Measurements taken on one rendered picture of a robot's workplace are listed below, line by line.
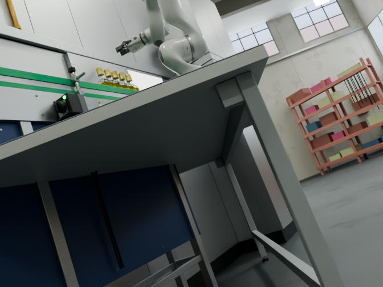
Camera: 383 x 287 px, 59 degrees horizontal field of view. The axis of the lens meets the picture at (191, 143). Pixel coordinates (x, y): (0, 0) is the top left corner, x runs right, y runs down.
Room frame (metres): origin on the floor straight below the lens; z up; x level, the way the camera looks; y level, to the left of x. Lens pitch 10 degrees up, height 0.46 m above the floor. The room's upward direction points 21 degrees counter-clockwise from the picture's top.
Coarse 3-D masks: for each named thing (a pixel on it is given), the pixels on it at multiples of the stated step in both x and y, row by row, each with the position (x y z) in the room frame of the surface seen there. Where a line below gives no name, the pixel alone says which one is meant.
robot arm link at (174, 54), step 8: (168, 40) 1.45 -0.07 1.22; (176, 40) 1.44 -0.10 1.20; (184, 40) 1.44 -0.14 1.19; (160, 48) 1.44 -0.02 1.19; (168, 48) 1.42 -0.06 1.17; (176, 48) 1.43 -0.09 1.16; (184, 48) 1.44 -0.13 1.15; (160, 56) 1.46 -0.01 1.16; (168, 56) 1.43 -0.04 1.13; (176, 56) 1.43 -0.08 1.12; (184, 56) 1.46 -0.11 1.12; (168, 64) 1.46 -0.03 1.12; (176, 64) 1.44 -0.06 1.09; (184, 64) 1.44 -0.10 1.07; (192, 64) 1.45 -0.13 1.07; (176, 72) 1.50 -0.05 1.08; (184, 72) 1.46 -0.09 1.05
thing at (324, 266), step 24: (240, 96) 0.76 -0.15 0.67; (240, 120) 0.98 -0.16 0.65; (264, 120) 0.76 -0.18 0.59; (264, 144) 0.76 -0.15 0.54; (288, 168) 0.76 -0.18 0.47; (240, 192) 2.22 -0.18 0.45; (288, 192) 0.76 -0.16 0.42; (312, 216) 0.76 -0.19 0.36; (264, 240) 1.70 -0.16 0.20; (312, 240) 0.76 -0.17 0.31; (288, 264) 1.19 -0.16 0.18; (312, 264) 0.79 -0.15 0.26
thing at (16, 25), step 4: (8, 0) 1.46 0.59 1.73; (8, 4) 1.46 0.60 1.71; (12, 4) 1.46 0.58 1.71; (12, 8) 1.46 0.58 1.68; (12, 12) 1.46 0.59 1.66; (12, 16) 1.46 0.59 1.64; (16, 16) 1.47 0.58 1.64; (16, 20) 1.46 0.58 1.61; (16, 24) 1.45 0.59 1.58; (20, 28) 1.47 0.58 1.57
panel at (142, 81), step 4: (128, 72) 2.11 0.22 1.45; (132, 72) 2.15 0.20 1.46; (136, 72) 2.19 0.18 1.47; (132, 76) 2.14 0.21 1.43; (136, 76) 2.18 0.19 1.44; (140, 76) 2.22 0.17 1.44; (144, 76) 2.26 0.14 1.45; (148, 76) 2.31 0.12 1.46; (152, 76) 2.36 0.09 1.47; (136, 80) 2.16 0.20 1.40; (140, 80) 2.21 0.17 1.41; (144, 80) 2.25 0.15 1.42; (148, 80) 2.29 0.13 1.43; (152, 80) 2.34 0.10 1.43; (156, 80) 2.39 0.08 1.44; (160, 80) 2.44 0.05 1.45; (136, 84) 2.15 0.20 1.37; (140, 84) 2.19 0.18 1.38; (144, 84) 2.23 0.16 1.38; (148, 84) 2.28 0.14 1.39; (152, 84) 2.32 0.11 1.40; (140, 88) 2.17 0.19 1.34; (144, 88) 2.22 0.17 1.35
